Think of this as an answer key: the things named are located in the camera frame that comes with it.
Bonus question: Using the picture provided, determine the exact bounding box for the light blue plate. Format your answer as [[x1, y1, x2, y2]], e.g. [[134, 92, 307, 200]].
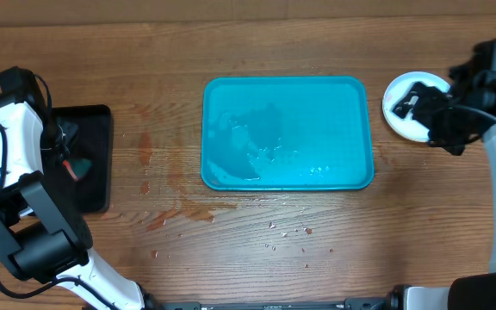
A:
[[382, 71, 450, 143]]

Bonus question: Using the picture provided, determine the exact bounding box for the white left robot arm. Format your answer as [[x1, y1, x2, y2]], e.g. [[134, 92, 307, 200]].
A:
[[0, 96, 159, 309]]

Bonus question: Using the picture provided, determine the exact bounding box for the teal plastic serving tray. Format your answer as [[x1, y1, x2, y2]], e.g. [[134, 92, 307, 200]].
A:
[[201, 76, 375, 191]]

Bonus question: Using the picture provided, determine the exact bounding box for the black rectangular water tray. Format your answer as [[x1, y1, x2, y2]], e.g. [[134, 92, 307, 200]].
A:
[[50, 104, 114, 214]]

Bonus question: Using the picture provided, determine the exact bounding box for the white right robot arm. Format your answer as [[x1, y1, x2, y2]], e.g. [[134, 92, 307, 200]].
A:
[[382, 71, 496, 310]]

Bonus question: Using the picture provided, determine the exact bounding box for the green and pink sponge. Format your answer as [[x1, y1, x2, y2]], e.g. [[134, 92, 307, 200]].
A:
[[63, 158, 92, 182]]

